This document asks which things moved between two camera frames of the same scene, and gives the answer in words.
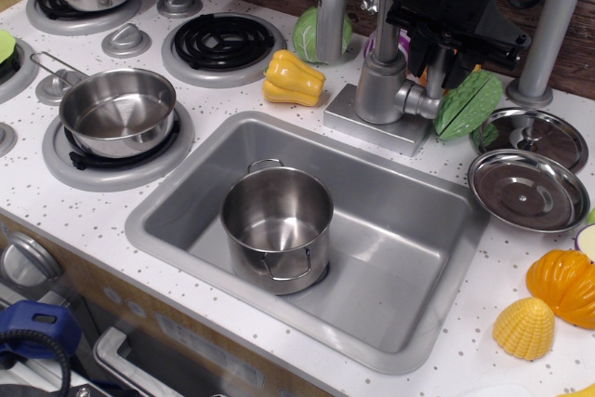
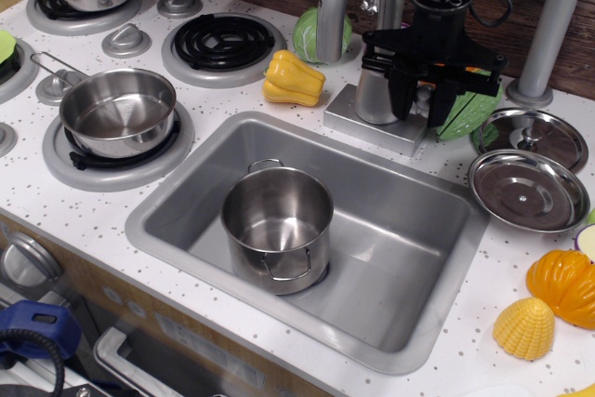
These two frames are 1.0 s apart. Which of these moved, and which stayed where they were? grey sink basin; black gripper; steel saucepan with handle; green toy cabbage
Moved: black gripper
Stayed: steel saucepan with handle; grey sink basin; green toy cabbage
